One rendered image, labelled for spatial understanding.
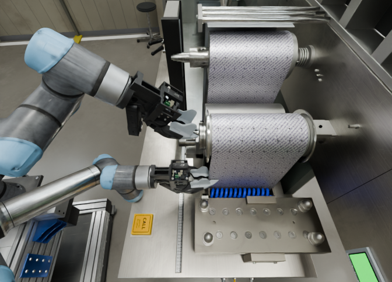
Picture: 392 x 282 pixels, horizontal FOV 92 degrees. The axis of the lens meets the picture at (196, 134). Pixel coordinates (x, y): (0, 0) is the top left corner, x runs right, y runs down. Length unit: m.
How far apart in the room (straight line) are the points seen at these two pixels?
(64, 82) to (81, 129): 2.09
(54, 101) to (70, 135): 2.05
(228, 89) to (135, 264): 0.67
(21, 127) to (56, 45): 0.15
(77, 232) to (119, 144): 0.90
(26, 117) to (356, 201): 0.68
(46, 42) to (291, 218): 0.75
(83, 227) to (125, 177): 1.10
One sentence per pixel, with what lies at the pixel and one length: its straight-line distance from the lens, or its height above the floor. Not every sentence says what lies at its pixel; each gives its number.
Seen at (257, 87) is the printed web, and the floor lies 1.28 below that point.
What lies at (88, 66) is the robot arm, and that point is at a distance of 0.39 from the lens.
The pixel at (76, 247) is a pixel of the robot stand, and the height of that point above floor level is 0.21.
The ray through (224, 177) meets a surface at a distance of 0.62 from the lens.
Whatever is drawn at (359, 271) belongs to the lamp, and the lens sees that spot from 0.62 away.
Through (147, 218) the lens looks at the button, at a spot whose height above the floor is 0.92.
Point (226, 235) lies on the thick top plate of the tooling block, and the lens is 0.66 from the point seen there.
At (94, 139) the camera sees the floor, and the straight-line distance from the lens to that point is 2.32.
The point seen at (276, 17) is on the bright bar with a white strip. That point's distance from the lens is 0.63.
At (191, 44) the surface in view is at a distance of 1.45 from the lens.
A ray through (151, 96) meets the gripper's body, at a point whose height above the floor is 1.42.
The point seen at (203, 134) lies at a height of 1.28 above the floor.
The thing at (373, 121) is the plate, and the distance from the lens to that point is 0.53.
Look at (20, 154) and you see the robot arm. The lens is 0.41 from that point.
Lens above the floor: 1.68
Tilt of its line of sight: 54 degrees down
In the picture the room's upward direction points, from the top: straight up
